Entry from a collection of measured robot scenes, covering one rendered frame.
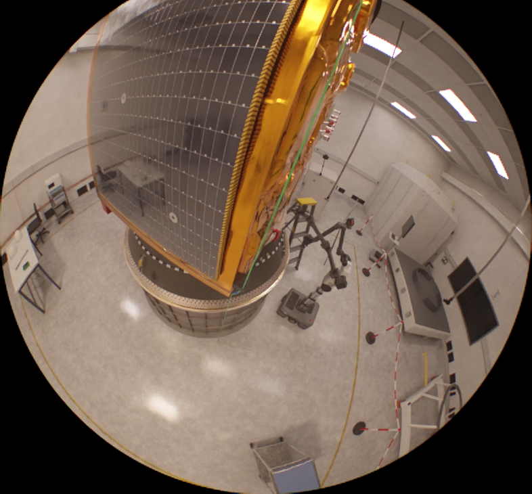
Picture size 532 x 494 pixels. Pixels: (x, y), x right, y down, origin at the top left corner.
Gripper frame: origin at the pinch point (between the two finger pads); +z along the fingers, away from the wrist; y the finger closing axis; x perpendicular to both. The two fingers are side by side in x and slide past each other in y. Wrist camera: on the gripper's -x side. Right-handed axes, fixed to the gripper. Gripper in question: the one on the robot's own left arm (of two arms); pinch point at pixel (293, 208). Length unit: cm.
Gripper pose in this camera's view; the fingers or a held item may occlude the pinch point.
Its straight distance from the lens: 194.1
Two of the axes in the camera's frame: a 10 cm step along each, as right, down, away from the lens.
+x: -2.9, 7.3, 6.2
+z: -8.9, -4.4, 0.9
